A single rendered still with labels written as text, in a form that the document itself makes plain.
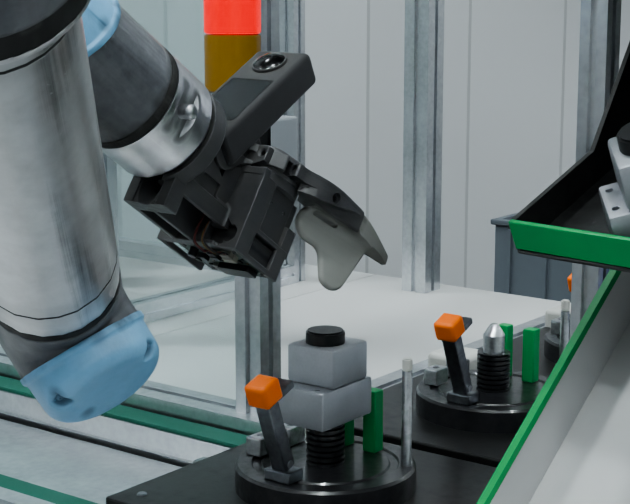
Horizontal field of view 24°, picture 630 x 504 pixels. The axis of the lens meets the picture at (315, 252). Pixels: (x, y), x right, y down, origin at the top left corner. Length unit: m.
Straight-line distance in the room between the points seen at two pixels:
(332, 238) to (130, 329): 0.26
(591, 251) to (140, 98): 0.28
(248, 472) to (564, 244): 0.34
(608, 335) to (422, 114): 1.34
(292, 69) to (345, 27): 3.93
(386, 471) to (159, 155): 0.34
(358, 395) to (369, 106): 3.91
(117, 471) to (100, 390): 0.54
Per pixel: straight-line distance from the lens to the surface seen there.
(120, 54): 0.86
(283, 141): 1.25
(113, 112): 0.88
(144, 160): 0.91
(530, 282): 3.15
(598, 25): 1.00
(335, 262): 1.03
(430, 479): 1.16
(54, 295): 0.75
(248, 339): 1.35
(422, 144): 2.31
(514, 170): 5.33
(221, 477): 1.17
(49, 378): 0.81
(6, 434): 1.48
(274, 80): 1.01
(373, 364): 1.92
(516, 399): 1.31
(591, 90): 1.00
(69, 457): 1.40
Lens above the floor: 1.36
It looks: 11 degrees down
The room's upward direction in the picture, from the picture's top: straight up
